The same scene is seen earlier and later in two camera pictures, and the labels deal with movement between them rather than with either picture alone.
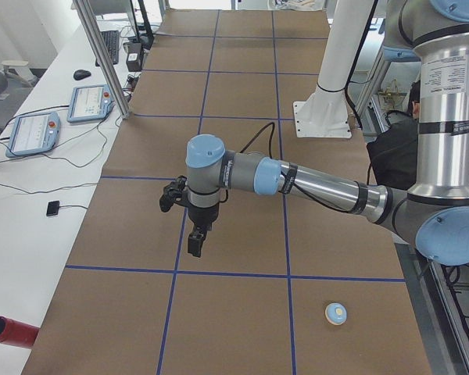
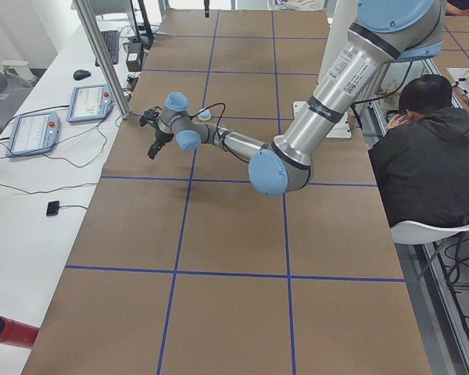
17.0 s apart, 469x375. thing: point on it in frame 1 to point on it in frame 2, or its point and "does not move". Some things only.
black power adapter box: x=134 y=52 does not move
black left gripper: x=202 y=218 to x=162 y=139
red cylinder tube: x=4 y=330 does not move
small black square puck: x=52 y=208 does not move
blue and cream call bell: x=335 y=313 to x=205 y=115
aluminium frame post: x=92 y=28 does not move
